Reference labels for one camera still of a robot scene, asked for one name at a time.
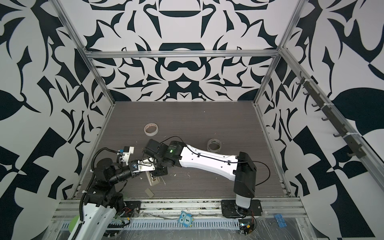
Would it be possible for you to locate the blue tape piece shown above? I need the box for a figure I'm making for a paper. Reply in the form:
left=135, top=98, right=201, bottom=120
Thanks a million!
left=274, top=214, right=287, bottom=228

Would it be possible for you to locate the clear tape roll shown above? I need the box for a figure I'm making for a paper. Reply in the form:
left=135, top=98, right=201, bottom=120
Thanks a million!
left=207, top=139, right=222, bottom=154

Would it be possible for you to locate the small electronics board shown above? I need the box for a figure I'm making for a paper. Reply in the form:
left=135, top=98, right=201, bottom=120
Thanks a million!
left=239, top=218, right=257, bottom=235

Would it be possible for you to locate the white slotted cable duct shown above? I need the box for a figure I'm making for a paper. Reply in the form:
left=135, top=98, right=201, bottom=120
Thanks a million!
left=59, top=218, right=241, bottom=231

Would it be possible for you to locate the green push button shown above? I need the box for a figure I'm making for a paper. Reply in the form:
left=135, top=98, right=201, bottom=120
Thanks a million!
left=68, top=216, right=80, bottom=233

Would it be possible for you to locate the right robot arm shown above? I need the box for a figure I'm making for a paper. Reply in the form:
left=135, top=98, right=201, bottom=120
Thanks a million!
left=143, top=139, right=257, bottom=211

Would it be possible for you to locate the white masking tape roll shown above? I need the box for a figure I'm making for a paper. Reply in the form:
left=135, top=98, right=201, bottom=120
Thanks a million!
left=144, top=123, right=159, bottom=137

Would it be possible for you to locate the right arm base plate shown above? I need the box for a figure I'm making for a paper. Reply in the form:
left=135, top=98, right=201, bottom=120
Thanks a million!
left=221, top=199, right=263, bottom=219

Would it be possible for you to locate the white remote control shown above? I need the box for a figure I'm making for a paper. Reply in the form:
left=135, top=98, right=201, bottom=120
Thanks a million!
left=146, top=172, right=160, bottom=186

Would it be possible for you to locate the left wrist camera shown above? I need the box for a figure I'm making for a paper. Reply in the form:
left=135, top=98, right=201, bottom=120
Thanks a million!
left=117, top=146, right=135, bottom=166

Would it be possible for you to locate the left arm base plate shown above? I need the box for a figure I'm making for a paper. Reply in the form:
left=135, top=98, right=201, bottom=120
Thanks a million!
left=120, top=201, right=142, bottom=218

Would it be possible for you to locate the grey battery cover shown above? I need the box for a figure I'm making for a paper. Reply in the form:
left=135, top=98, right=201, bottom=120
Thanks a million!
left=145, top=188, right=155, bottom=198

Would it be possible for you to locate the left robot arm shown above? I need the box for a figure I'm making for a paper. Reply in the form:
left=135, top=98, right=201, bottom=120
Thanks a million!
left=69, top=158, right=140, bottom=240

